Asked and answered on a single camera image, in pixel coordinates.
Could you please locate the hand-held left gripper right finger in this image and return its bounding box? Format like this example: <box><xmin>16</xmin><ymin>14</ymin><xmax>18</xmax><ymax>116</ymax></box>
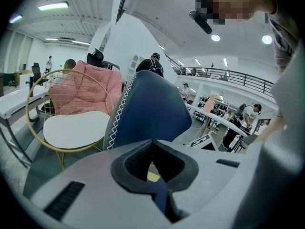
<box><xmin>152</xmin><ymin>139</ymin><xmax>262</xmax><ymax>229</ymax></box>

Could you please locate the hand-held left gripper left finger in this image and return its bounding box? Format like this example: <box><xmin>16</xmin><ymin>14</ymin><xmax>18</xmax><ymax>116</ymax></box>
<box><xmin>22</xmin><ymin>139</ymin><xmax>173</xmax><ymax>229</ymax></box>

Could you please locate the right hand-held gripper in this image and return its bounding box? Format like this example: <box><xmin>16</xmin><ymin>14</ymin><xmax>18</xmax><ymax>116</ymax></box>
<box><xmin>183</xmin><ymin>134</ymin><xmax>220</xmax><ymax>152</ymax></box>

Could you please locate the dark blue chair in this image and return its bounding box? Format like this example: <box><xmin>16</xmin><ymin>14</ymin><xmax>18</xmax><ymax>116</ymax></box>
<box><xmin>102</xmin><ymin>70</ymin><xmax>193</xmax><ymax>216</ymax></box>

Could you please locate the person's right forearm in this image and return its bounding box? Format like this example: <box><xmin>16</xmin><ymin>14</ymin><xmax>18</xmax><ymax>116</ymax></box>
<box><xmin>239</xmin><ymin>115</ymin><xmax>286</xmax><ymax>154</ymax></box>

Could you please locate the black office chair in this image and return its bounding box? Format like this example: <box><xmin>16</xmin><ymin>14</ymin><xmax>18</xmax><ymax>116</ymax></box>
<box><xmin>30</xmin><ymin>62</ymin><xmax>48</xmax><ymax>90</ymax></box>
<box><xmin>87</xmin><ymin>48</ymin><xmax>105</xmax><ymax>68</ymax></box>

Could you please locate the white table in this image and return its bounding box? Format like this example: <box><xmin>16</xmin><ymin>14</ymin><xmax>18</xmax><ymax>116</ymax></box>
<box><xmin>185</xmin><ymin>103</ymin><xmax>251</xmax><ymax>152</ymax></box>

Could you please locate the white seat cushion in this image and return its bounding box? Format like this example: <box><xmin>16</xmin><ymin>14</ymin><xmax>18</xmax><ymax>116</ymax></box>
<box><xmin>42</xmin><ymin>110</ymin><xmax>112</xmax><ymax>149</ymax></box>

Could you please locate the black balcony railing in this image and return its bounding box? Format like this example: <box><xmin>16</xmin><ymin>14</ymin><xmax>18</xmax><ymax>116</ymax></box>
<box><xmin>166</xmin><ymin>56</ymin><xmax>275</xmax><ymax>98</ymax></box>

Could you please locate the pink cushion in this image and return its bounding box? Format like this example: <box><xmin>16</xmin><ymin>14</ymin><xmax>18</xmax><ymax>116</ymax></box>
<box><xmin>49</xmin><ymin>60</ymin><xmax>122</xmax><ymax>116</ymax></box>

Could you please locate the person's head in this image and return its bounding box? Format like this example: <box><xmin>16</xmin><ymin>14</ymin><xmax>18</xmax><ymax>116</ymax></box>
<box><xmin>193</xmin><ymin>0</ymin><xmax>278</xmax><ymax>25</ymax></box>

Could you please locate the gold wire round chair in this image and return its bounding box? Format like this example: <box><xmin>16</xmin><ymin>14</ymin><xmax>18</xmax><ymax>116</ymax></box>
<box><xmin>25</xmin><ymin>69</ymin><xmax>115</xmax><ymax>171</ymax></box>

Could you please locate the white sink cabinet black frame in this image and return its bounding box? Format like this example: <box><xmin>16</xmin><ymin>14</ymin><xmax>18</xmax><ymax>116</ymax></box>
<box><xmin>0</xmin><ymin>87</ymin><xmax>51</xmax><ymax>169</ymax></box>

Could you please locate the black head-worn camera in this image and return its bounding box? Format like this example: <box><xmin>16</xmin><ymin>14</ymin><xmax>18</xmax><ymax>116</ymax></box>
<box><xmin>189</xmin><ymin>10</ymin><xmax>213</xmax><ymax>35</ymax></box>

